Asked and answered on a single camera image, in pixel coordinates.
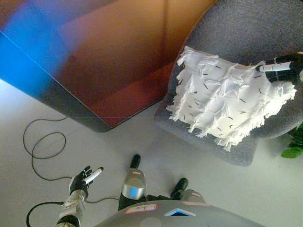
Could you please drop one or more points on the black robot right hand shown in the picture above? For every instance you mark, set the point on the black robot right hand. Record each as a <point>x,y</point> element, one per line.
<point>284,71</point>

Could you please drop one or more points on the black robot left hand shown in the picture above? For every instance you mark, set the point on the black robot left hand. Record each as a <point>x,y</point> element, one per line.
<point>79,183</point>

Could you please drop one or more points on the white fringed pillow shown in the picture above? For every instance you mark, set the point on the white fringed pillow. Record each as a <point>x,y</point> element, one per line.
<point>227,99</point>

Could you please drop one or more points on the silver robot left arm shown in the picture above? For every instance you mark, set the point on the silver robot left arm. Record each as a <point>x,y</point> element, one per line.
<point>72,208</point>

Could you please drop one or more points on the grey fabric armchair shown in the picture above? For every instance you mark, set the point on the grey fabric armchair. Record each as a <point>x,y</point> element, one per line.
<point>248,30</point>

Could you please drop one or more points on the silver robot left leg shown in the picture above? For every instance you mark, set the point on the silver robot left leg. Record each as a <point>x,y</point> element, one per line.
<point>133,182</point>

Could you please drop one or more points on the silver robot leg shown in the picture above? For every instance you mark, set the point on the silver robot leg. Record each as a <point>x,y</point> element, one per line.
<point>187,191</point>
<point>133,182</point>

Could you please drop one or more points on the green leafy houseplant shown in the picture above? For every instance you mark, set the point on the green leafy houseplant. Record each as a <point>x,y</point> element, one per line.
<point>294,146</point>

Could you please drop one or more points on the grey robot torso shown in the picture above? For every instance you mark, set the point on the grey robot torso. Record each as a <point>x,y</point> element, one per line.
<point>180,216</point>

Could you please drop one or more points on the silver robot right leg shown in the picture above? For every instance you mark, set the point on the silver robot right leg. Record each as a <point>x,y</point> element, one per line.
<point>187,191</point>

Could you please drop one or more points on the dark wooden table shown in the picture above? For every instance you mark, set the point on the dark wooden table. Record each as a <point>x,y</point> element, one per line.
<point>106,66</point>

